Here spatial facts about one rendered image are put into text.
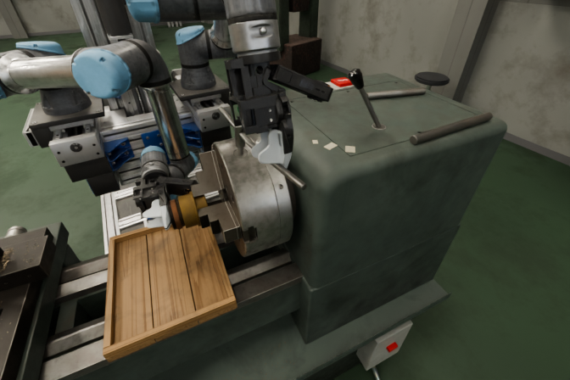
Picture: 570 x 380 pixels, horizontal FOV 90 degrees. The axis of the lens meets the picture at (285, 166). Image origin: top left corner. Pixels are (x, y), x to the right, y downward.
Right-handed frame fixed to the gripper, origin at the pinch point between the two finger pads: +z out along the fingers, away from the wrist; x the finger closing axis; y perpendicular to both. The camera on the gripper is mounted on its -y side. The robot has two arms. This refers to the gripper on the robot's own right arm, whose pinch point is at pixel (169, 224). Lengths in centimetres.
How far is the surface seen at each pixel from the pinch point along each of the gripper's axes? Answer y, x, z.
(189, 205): -5.6, 3.2, -0.9
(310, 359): -30, -55, 22
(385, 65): -321, -74, -288
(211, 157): -13.7, 10.6, -8.6
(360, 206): -42.0, 5.4, 17.9
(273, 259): -24.9, -22.2, 4.3
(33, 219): 111, -107, -163
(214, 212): -10.7, 2.0, 2.6
